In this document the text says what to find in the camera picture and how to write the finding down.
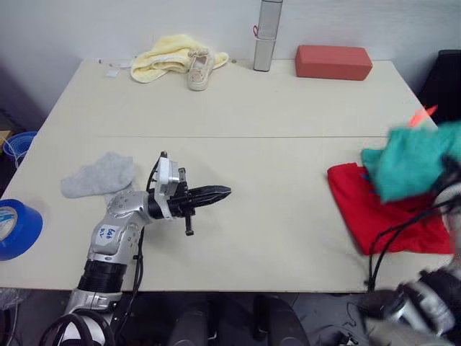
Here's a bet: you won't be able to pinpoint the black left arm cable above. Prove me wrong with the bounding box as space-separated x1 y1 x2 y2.
114 158 164 327

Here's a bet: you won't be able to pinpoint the dark rounded shape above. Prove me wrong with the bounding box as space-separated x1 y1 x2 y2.
167 301 219 346

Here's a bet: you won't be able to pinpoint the red t-shirt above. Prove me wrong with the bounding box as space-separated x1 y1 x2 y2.
326 162 453 256

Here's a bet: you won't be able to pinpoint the red rectangular block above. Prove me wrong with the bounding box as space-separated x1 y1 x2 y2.
295 45 374 81

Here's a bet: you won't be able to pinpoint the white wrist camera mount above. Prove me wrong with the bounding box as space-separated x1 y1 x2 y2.
436 182 461 219
153 151 188 220

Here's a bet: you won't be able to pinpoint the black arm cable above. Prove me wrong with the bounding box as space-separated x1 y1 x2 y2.
114 158 164 327
364 200 447 293

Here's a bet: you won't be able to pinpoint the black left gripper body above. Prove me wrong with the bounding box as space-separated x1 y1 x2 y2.
166 179 198 237

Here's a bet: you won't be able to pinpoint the yellow towel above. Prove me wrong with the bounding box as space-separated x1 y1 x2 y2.
130 33 230 84

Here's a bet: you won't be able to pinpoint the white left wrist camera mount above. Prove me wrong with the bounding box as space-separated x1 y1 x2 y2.
153 151 188 220

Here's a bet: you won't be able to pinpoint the blue tape roll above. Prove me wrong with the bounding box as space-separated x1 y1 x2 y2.
0 198 44 262

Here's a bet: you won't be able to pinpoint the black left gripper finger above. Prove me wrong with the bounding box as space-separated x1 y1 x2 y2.
188 184 233 200
190 194 228 210

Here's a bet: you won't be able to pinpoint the black box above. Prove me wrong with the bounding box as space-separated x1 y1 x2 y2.
417 49 461 127

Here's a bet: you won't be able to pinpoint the silver cylindrical bottle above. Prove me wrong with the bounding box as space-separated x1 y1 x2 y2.
252 0 283 72

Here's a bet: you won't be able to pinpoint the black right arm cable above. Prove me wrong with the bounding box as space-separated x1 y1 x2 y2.
364 200 447 293

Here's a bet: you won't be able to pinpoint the blue plastic bucket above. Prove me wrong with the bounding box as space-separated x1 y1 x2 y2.
2 130 38 169

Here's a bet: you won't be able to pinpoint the small beige shoe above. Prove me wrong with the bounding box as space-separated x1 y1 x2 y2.
186 48 214 92

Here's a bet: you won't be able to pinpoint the grey sock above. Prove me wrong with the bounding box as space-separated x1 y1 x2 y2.
60 151 136 199
103 179 142 205

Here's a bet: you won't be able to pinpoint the teal shorts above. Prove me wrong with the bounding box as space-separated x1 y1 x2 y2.
361 120 461 204

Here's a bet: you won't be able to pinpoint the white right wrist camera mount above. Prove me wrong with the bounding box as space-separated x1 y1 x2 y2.
436 182 461 219

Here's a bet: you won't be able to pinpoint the orange tag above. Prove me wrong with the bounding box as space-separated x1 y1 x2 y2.
408 104 439 128

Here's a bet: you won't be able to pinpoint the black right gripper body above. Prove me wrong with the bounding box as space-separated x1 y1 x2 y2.
437 154 461 190

